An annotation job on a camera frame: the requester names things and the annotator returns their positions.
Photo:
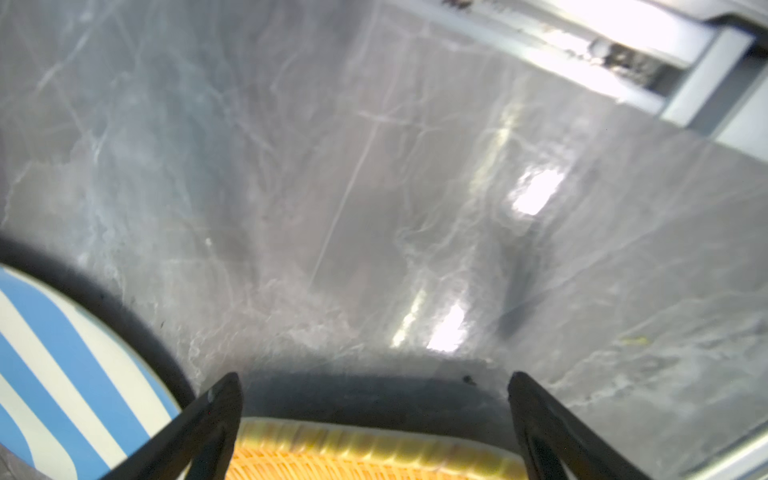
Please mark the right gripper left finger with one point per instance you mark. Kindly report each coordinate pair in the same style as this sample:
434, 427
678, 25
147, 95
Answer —
197, 444

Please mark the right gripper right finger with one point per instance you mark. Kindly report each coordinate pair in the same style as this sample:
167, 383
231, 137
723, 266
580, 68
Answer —
554, 443

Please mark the yellow woven bamboo tray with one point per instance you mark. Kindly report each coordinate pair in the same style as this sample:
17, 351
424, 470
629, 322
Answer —
270, 448

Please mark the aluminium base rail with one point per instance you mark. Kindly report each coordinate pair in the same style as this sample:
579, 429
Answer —
700, 65

